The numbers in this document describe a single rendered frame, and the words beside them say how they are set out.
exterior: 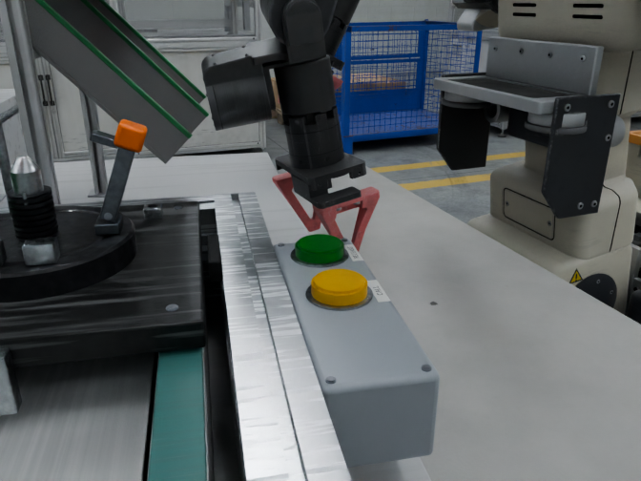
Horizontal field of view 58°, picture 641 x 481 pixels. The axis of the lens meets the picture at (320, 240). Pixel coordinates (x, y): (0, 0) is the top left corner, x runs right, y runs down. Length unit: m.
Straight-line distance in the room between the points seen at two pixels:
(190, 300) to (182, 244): 0.10
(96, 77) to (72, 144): 3.84
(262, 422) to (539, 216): 0.72
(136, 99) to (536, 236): 0.63
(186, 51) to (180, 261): 4.02
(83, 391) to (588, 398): 0.38
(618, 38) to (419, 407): 0.61
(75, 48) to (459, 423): 0.51
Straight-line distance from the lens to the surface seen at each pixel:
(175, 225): 0.53
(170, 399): 0.35
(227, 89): 0.58
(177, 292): 0.41
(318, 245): 0.47
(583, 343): 0.60
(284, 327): 0.38
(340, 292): 0.40
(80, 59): 0.67
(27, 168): 0.47
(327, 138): 0.60
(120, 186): 0.46
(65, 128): 4.48
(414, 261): 0.72
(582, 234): 0.91
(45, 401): 0.43
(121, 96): 0.66
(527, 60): 0.93
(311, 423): 0.30
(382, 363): 0.35
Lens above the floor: 1.16
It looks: 23 degrees down
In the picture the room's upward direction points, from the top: straight up
